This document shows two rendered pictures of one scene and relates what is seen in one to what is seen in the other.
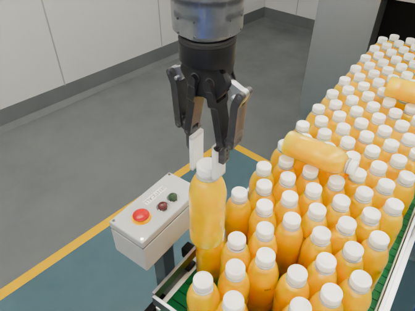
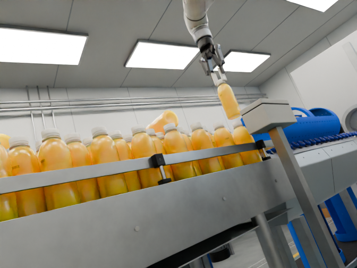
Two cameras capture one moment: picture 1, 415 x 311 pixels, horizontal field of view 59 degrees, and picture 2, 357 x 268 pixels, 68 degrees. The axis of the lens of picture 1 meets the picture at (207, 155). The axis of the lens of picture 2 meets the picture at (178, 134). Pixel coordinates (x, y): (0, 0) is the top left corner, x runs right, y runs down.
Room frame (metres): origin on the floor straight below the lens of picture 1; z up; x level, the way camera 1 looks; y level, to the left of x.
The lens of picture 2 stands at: (1.62, -0.04, 0.82)
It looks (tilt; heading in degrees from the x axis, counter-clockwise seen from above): 16 degrees up; 191
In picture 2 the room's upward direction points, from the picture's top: 19 degrees counter-clockwise
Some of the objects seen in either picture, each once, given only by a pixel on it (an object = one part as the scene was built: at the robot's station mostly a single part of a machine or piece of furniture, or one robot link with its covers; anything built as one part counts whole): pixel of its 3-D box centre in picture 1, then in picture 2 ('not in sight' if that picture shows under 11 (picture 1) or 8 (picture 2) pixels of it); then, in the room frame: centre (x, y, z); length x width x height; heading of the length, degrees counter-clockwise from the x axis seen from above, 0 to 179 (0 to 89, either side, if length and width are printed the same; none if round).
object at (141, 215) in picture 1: (141, 215); not in sight; (0.53, 0.14, 1.11); 0.04 x 0.04 x 0.01
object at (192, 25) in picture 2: not in sight; (195, 17); (0.47, 0.00, 1.67); 0.13 x 0.11 x 0.16; 9
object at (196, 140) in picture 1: (196, 149); (222, 74); (0.47, 0.02, 1.34); 0.03 x 0.01 x 0.07; 144
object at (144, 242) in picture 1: (159, 218); (268, 116); (0.57, 0.11, 1.05); 0.20 x 0.10 x 0.10; 144
